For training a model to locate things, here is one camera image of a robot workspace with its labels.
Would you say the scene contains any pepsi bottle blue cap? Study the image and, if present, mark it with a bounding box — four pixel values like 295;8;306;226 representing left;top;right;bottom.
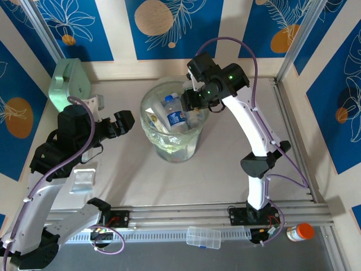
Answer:
163;95;188;133

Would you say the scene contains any clear green bin liner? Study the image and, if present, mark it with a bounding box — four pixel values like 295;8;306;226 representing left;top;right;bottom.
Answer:
140;81;210;150

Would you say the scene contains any clear plastic trash bin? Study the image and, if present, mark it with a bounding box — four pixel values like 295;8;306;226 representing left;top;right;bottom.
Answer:
139;80;211;164

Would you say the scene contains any mint green carry case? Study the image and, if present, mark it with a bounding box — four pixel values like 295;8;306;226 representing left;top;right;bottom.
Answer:
47;58;93;112

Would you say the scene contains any clear plastic packet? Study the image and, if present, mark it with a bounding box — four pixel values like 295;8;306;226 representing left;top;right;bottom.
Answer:
69;168;96;195

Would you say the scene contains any small controller circuit board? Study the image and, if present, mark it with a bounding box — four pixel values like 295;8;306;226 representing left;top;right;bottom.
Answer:
90;225;113;235
250;227;280;246

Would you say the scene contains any clear plastic organizer box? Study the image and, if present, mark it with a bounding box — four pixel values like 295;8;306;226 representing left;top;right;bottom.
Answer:
186;225;222;251

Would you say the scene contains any jar with orange lid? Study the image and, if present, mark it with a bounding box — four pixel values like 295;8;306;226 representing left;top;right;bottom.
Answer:
286;222;316;243

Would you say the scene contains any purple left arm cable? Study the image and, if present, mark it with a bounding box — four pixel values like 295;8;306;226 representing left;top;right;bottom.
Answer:
2;95;96;271

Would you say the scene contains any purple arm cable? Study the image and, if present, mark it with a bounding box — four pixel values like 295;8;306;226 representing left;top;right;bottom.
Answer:
195;37;310;246
2;95;96;271

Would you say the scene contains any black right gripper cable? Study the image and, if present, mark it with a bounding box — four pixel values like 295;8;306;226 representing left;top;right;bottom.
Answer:
207;100;226;113

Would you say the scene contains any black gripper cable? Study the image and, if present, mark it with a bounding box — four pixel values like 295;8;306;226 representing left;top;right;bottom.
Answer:
81;145;104;164
207;100;226;113

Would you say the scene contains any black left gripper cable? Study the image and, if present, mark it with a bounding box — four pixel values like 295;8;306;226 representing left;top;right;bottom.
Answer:
81;145;104;164

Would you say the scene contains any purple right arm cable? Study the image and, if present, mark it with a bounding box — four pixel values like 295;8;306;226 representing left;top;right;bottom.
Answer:
195;37;310;246

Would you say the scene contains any aluminium side rail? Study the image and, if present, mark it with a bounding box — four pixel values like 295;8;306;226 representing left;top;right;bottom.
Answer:
269;77;335;204

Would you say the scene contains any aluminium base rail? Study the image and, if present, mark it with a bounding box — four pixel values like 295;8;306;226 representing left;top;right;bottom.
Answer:
46;199;335;226

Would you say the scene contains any aluminium frame post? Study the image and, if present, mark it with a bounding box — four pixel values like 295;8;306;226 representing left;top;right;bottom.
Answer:
276;0;322;82
19;0;67;62

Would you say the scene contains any white slotted cable duct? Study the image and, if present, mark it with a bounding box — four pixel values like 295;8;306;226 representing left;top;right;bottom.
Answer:
74;228;252;243

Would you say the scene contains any purple cable loop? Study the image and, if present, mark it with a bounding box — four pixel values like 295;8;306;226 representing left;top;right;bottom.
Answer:
89;225;125;255

